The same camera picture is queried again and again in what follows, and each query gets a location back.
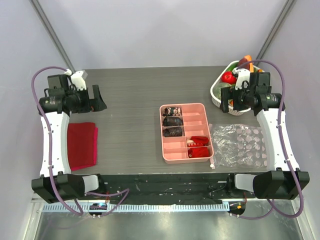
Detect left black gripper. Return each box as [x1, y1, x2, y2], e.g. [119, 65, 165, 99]
[66, 84, 107, 114]

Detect orange papaya slice toy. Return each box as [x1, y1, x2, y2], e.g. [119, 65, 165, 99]
[237, 55, 254, 73]

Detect clear pink zip bag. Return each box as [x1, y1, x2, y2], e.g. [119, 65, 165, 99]
[209, 124, 267, 169]

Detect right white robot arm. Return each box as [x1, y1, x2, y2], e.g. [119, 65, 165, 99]
[219, 68, 310, 200]

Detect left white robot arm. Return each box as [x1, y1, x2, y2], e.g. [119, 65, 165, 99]
[31, 70, 107, 204]

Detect red tomato toy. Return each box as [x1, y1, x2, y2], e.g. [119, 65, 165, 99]
[220, 71, 237, 85]

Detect pink compartment tray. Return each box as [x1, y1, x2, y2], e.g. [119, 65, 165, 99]
[159, 103, 214, 164]

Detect red folded cloth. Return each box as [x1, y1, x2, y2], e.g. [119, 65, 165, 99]
[67, 122, 98, 171]

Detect red white rolled sock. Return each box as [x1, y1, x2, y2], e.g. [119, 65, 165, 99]
[186, 136, 209, 148]

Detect floral dark rolled sock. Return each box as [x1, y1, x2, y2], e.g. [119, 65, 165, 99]
[162, 106, 182, 117]

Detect dark rolled sock lower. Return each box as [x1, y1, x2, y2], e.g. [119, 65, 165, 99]
[162, 126, 183, 138]

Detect dark rolled sock middle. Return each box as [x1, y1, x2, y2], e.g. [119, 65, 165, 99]
[162, 116, 184, 127]

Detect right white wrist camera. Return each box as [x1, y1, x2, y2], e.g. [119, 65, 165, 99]
[232, 67, 251, 90]

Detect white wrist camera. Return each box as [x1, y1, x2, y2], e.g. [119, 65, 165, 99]
[232, 67, 251, 90]
[64, 69, 88, 91]

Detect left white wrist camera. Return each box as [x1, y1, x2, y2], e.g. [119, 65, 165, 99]
[64, 69, 88, 91]

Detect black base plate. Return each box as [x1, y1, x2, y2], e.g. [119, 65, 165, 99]
[95, 173, 255, 205]

